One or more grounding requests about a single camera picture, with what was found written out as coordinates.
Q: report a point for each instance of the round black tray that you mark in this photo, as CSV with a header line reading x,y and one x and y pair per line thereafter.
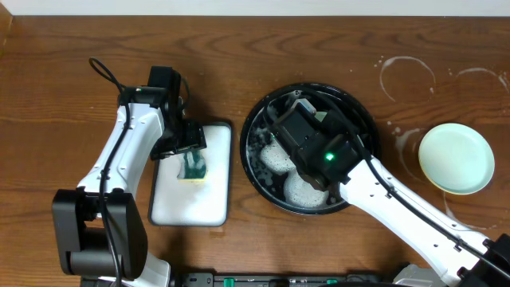
x,y
255,136

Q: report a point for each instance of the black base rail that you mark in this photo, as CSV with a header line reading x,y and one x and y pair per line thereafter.
x,y
230,280

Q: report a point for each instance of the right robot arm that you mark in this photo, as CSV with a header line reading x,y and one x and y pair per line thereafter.
x,y
458,255

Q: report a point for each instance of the black rectangular foam tray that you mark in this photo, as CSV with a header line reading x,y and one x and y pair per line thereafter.
x,y
203,202

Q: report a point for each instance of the light green plate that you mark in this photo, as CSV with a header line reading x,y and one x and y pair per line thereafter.
x,y
320,116
456,158

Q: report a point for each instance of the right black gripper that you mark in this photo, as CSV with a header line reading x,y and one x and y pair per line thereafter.
x,y
334,122

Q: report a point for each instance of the light green plate front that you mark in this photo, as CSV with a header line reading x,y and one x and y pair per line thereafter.
x,y
320,116

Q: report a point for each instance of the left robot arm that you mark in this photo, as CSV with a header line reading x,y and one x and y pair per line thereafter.
x,y
99,232

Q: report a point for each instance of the green yellow sponge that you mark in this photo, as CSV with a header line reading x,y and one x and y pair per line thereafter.
x,y
193,166

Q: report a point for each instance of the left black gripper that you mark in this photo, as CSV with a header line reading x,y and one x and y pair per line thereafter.
x,y
185,144

